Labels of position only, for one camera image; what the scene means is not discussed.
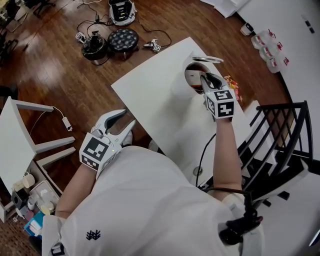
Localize black round device with cables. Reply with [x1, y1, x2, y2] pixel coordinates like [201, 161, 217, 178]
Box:
[80, 30, 109, 66]

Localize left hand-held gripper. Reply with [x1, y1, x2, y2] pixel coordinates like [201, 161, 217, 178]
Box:
[79, 108, 137, 179]

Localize white power adapter with cable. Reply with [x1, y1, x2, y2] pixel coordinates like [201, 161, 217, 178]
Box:
[28, 106, 74, 137]

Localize small black speaker box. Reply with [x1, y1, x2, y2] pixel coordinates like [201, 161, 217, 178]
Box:
[10, 190, 28, 210]

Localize blue tissue box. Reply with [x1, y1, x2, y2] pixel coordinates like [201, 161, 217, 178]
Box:
[23, 210, 45, 237]

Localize white plastic tray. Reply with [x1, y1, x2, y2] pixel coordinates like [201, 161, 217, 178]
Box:
[29, 180, 60, 216]

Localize person in white shirt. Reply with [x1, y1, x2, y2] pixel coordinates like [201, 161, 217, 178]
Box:
[40, 145, 266, 256]

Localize white flat boards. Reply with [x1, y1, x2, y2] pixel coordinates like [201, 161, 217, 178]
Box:
[199, 0, 251, 19]

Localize black floor cables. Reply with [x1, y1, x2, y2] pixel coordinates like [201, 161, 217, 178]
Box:
[76, 0, 173, 48]

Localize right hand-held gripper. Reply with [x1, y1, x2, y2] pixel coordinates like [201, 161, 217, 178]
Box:
[199, 72, 236, 123]

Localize white electric kettle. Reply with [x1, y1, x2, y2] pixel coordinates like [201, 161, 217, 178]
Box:
[170, 51, 225, 101]

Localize black wall switches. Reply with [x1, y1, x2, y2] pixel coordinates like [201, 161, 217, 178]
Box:
[300, 14, 316, 35]

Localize colourful flower bouquet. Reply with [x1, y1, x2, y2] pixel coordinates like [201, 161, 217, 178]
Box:
[223, 75, 244, 102]

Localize black metal chair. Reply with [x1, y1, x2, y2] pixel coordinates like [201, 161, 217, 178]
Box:
[236, 99, 316, 209]

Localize person's left forearm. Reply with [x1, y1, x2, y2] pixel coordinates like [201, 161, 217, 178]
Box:
[54, 162, 101, 219]

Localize person's white shoe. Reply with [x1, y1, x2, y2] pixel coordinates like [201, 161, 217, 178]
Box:
[148, 139, 160, 153]

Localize clear water bottle red label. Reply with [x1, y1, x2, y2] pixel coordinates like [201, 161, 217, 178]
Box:
[265, 56, 290, 74]
[259, 41, 284, 61]
[250, 29, 276, 50]

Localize black quilted round stool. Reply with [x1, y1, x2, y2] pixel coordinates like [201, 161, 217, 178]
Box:
[107, 27, 140, 60]

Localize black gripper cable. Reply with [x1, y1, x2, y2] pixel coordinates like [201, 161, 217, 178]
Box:
[194, 133, 251, 201]

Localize small white bin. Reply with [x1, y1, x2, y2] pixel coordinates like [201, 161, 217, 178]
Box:
[240, 22, 255, 36]

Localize person's right forearm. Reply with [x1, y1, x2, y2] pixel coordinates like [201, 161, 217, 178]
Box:
[210, 117, 244, 201]

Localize white mug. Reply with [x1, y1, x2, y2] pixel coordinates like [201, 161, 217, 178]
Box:
[21, 171, 36, 188]

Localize spare hand-held gripper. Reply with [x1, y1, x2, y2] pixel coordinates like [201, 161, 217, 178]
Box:
[143, 38, 162, 54]
[75, 31, 87, 45]

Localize beige cup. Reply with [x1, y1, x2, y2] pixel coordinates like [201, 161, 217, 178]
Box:
[12, 180, 26, 194]

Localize white side table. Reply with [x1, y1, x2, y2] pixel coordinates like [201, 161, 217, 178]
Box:
[0, 95, 77, 181]

